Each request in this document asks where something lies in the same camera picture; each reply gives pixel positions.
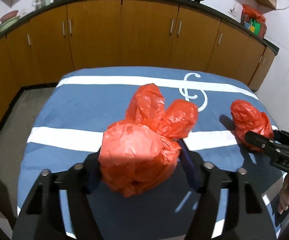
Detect blue white striped tablecloth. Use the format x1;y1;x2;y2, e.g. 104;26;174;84
17;67;283;239

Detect orange lower kitchen cabinets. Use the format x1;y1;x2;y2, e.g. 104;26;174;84
0;0;276;126

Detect wall power socket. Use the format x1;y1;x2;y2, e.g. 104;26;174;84
228;8;237;17

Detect black countertop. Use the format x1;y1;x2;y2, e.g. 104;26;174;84
0;0;279;55

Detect red bag with colourful items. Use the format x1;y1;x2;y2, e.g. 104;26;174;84
240;4;267;39

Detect stacked bowls on counter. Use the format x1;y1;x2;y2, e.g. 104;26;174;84
0;10;20;32

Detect small orange plastic bag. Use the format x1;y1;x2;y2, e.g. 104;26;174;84
230;100;273;152

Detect large orange plastic bag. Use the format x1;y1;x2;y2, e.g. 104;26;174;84
98;83;198;198

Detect person's right hand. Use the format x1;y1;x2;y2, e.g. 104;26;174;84
277;174;289;215

